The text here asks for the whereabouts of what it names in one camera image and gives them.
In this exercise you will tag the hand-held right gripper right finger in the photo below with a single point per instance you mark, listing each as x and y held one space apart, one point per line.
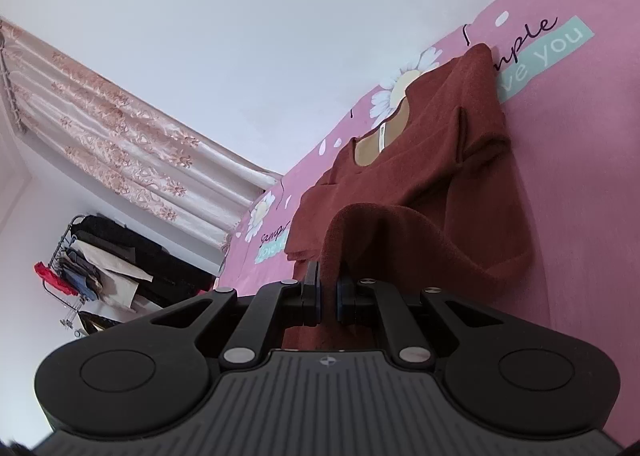
343 301

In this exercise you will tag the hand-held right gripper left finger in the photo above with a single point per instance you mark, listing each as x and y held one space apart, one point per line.
316 296

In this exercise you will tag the rust red knit sweater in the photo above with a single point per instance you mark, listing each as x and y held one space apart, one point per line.
425 186

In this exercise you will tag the black hanging clothes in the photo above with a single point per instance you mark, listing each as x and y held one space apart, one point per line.
165 266

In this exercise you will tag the metal clothes rack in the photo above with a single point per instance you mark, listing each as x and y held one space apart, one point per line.
64 308

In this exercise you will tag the beige hanging garment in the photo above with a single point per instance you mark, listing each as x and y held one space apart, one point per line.
112 266

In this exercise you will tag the beige patterned curtain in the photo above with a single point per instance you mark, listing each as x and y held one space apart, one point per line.
125 136

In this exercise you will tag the pink floral bed sheet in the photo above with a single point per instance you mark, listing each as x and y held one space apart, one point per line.
575 186

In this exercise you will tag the red hanging garment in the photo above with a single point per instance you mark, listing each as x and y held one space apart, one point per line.
50 278

